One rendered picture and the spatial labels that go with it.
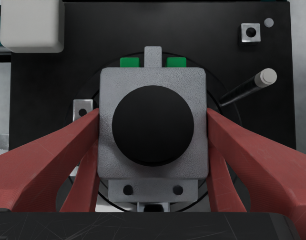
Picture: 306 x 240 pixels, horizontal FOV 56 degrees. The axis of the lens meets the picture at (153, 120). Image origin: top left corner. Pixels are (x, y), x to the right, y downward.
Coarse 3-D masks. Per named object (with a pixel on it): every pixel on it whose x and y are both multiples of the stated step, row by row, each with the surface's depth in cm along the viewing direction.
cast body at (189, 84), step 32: (160, 64) 16; (128, 96) 11; (160, 96) 11; (192, 96) 12; (128, 128) 10; (160, 128) 10; (192, 128) 10; (128, 160) 11; (160, 160) 10; (192, 160) 11; (128, 192) 14; (160, 192) 14; (192, 192) 14
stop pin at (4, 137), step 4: (0, 136) 24; (4, 136) 24; (8, 136) 24; (0, 140) 24; (4, 140) 24; (8, 140) 24; (0, 144) 24; (4, 144) 24; (8, 144) 24; (0, 148) 24; (4, 148) 24; (8, 148) 24
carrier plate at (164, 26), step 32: (64, 32) 25; (96, 32) 25; (128, 32) 25; (160, 32) 25; (192, 32) 25; (224, 32) 25; (288, 32) 25; (32, 64) 24; (64, 64) 24; (96, 64) 24; (224, 64) 24; (256, 64) 24; (288, 64) 25; (32, 96) 24; (64, 96) 24; (256, 96) 24; (288, 96) 24; (32, 128) 24; (256, 128) 24; (288, 128) 24; (64, 192) 24
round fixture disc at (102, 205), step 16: (112, 64) 22; (192, 64) 22; (96, 80) 22; (208, 80) 22; (80, 96) 22; (96, 96) 22; (208, 96) 22; (224, 112) 22; (96, 208) 22; (112, 208) 22; (128, 208) 22; (176, 208) 22; (192, 208) 22; (208, 208) 22
